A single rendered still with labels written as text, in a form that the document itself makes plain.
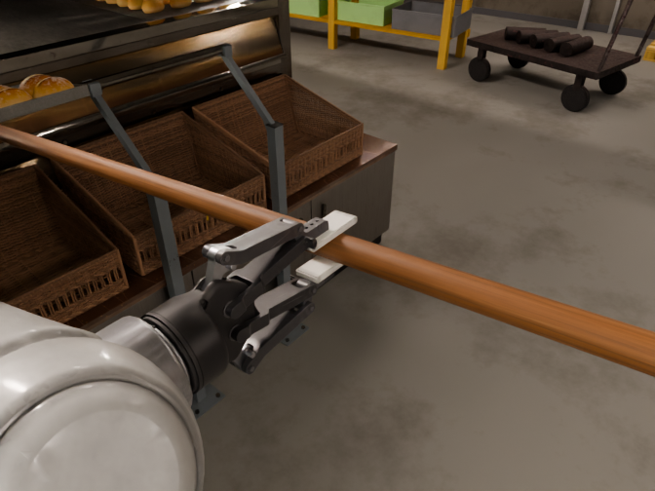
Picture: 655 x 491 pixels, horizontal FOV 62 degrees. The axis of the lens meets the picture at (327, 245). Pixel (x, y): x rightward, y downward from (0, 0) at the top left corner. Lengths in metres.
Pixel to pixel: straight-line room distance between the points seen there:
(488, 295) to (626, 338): 0.10
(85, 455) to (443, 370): 2.12
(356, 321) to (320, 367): 0.31
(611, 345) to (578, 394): 1.92
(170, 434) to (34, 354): 0.05
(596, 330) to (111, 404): 0.34
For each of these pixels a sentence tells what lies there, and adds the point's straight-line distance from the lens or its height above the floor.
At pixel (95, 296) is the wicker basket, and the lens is 1.76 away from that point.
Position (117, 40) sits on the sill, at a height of 1.16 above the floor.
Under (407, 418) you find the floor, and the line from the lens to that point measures 2.11.
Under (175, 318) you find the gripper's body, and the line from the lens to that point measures 0.43.
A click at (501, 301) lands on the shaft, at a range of 0.46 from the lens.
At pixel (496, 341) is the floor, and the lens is 2.45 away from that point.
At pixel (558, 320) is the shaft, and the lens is 0.44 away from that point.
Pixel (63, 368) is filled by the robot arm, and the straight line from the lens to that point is 0.20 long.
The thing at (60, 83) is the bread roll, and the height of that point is 1.24.
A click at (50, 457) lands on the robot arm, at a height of 1.53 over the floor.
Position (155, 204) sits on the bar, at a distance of 1.61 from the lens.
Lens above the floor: 1.67
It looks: 36 degrees down
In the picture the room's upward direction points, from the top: straight up
